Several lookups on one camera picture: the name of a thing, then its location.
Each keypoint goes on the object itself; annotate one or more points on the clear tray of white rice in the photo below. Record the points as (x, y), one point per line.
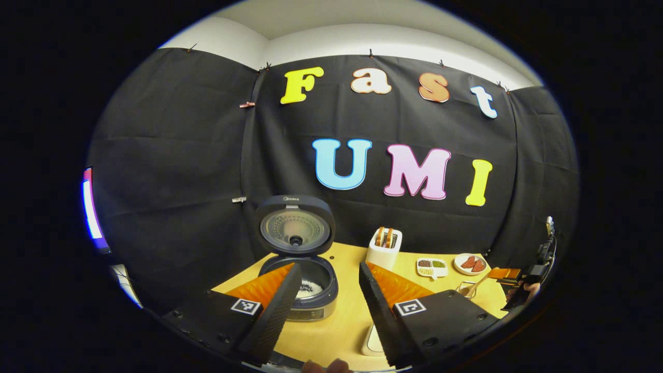
(369, 339)

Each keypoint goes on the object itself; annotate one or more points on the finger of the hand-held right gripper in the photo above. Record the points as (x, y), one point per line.
(503, 274)

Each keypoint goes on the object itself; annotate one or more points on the wooden spoon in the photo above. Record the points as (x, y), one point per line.
(479, 282)

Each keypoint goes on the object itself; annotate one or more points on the white plate with red slices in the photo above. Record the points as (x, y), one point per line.
(470, 264)

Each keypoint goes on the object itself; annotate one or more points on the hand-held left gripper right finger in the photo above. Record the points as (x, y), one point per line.
(380, 316)

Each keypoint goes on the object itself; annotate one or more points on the black backdrop cloth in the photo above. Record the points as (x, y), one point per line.
(166, 155)

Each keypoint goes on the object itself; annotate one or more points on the white curved frame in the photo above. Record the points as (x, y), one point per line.
(126, 285)

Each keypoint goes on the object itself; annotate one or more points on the white divided grain dish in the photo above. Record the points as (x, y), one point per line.
(432, 267)

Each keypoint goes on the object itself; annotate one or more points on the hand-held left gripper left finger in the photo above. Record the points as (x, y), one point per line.
(274, 316)

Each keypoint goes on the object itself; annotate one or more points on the dark blue rice cooker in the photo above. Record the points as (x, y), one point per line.
(295, 228)

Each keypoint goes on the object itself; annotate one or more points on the white toaster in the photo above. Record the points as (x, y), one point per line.
(382, 258)

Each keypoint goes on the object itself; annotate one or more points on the lit monitor screen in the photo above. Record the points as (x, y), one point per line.
(92, 212)

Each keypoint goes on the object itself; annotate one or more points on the toasted bread slice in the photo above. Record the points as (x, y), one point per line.
(379, 237)
(388, 238)

